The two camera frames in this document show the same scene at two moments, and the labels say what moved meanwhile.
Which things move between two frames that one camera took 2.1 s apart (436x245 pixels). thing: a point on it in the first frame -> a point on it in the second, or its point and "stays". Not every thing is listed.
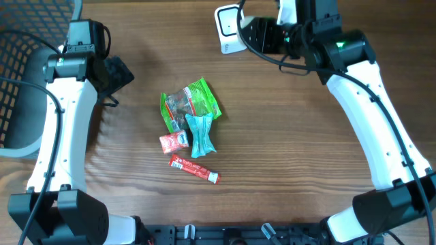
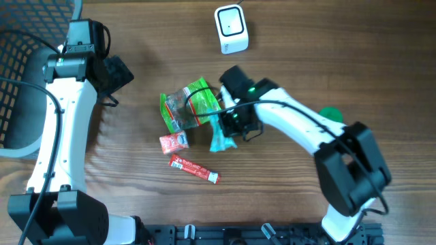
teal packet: [201, 126] -> [219, 141]
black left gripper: [120, 74] stays
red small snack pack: [174, 141] stays
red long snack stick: [181, 163] stays
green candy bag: [196, 99] stays
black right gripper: [261, 41] -> [229, 131]
